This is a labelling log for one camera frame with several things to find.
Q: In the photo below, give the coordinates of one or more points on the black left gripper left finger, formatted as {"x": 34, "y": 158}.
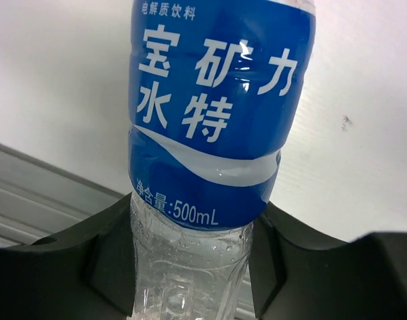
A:
{"x": 86, "y": 271}

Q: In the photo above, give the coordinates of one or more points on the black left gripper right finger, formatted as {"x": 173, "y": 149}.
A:
{"x": 297, "y": 272}

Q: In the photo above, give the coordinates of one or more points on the blue label bottle Chinese text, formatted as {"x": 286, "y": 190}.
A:
{"x": 213, "y": 91}

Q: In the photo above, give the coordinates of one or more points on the aluminium table front rail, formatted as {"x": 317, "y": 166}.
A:
{"x": 37, "y": 200}

